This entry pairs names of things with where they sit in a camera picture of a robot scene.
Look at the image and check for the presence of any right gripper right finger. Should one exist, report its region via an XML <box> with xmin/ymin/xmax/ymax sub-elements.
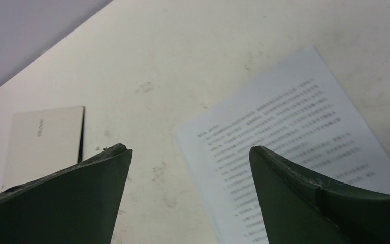
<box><xmin>249</xmin><ymin>146</ymin><xmax>390</xmax><ymax>243</ymax></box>

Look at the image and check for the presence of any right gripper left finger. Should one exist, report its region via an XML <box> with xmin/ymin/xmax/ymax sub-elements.
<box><xmin>0</xmin><ymin>143</ymin><xmax>132</xmax><ymax>243</ymax></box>

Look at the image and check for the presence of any cream and black file folder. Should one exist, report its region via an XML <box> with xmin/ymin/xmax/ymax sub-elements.
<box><xmin>0</xmin><ymin>106</ymin><xmax>85</xmax><ymax>192</ymax></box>

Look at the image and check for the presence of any printed white paper sheet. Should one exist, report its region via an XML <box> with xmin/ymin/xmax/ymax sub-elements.
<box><xmin>176</xmin><ymin>47</ymin><xmax>390</xmax><ymax>243</ymax></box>

